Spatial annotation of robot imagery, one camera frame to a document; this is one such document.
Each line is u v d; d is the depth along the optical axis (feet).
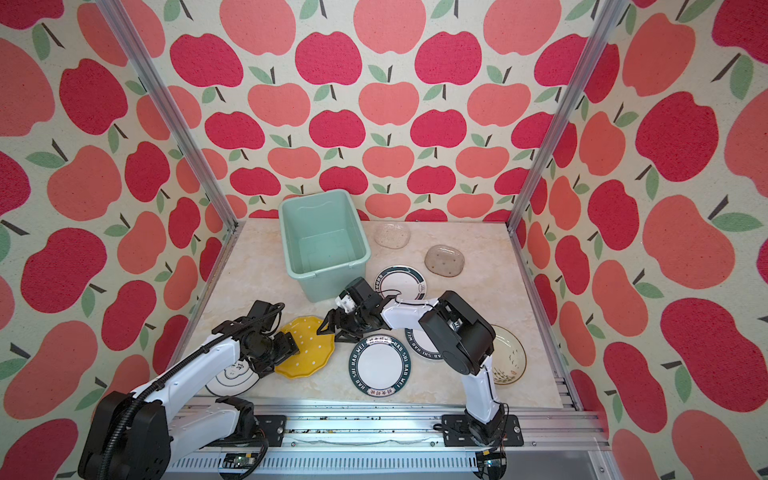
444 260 3.63
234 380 2.69
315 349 2.83
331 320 2.63
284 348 2.51
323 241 3.81
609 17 2.28
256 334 2.07
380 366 2.77
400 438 2.41
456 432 2.39
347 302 2.85
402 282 3.40
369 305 2.47
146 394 1.42
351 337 2.70
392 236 3.90
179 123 2.97
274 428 2.45
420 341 2.90
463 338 1.64
